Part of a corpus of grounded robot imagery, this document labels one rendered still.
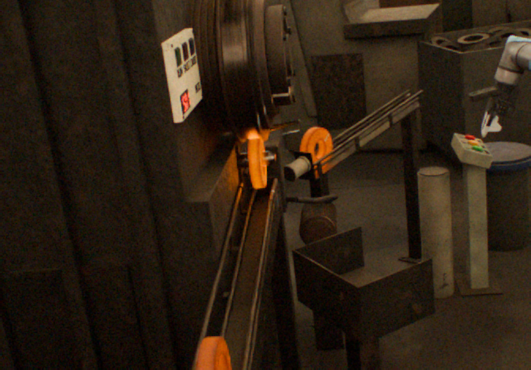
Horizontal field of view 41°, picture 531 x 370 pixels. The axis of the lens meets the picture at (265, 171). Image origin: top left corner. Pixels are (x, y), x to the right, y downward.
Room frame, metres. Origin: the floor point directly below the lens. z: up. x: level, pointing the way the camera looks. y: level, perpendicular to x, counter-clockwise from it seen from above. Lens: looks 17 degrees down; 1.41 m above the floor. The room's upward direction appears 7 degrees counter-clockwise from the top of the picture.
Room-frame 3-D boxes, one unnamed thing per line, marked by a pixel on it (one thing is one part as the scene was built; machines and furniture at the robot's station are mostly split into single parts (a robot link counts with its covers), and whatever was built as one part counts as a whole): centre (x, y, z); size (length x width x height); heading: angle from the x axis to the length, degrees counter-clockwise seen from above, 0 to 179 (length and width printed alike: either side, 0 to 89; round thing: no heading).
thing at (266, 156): (2.03, 0.05, 0.82); 0.17 x 0.04 x 0.04; 83
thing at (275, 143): (2.26, -0.01, 0.68); 0.11 x 0.08 x 0.24; 83
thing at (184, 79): (1.70, 0.16, 1.15); 0.26 x 0.02 x 0.18; 173
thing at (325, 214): (2.33, -0.17, 0.27); 0.22 x 0.13 x 0.53; 173
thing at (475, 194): (2.60, -0.81, 0.31); 0.24 x 0.16 x 0.62; 173
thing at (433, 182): (2.58, -0.64, 0.26); 0.12 x 0.12 x 0.52
